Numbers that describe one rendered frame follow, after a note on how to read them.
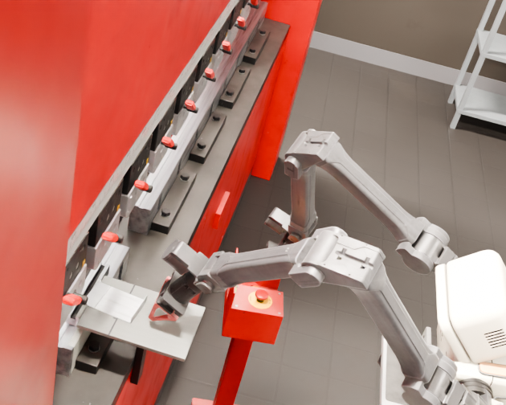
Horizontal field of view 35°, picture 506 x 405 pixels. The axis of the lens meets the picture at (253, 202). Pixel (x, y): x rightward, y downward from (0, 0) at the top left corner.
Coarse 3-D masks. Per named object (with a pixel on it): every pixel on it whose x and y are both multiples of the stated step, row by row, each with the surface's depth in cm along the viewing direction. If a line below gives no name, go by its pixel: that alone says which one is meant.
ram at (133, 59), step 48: (96, 0) 120; (144, 0) 147; (192, 0) 189; (96, 48) 127; (144, 48) 158; (192, 48) 208; (96, 96) 136; (144, 96) 170; (96, 144) 145; (144, 144) 185; (96, 192) 155
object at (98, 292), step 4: (96, 284) 194; (100, 284) 195; (104, 284) 195; (92, 288) 193; (96, 288) 193; (100, 288) 194; (104, 288) 194; (108, 288) 194; (92, 292) 192; (96, 292) 192; (100, 292) 193; (104, 292) 193; (88, 296) 191; (92, 296) 191; (96, 296) 191; (100, 296) 192; (88, 300) 190; (92, 300) 190; (96, 300) 190; (88, 304) 189; (92, 304) 189; (96, 304) 189
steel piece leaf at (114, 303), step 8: (112, 288) 194; (104, 296) 192; (112, 296) 193; (120, 296) 193; (128, 296) 194; (104, 304) 190; (112, 304) 190; (120, 304) 191; (128, 304) 192; (136, 304) 192; (144, 304) 192; (104, 312) 188; (112, 312) 188; (120, 312) 189; (128, 312) 189; (136, 312) 188; (128, 320) 187
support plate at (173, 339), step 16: (128, 288) 196; (144, 288) 197; (192, 304) 196; (80, 320) 185; (96, 320) 186; (112, 320) 187; (144, 320) 189; (192, 320) 192; (112, 336) 183; (128, 336) 184; (144, 336) 185; (160, 336) 186; (176, 336) 187; (192, 336) 188; (160, 352) 182; (176, 352) 183
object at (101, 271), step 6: (108, 264) 201; (96, 270) 199; (102, 270) 200; (108, 270) 202; (90, 276) 196; (96, 276) 198; (102, 276) 197; (90, 282) 195; (84, 288) 193; (90, 288) 194; (84, 294) 193; (78, 306) 189; (72, 312) 186; (78, 312) 186; (72, 318) 186; (78, 318) 185; (72, 324) 187
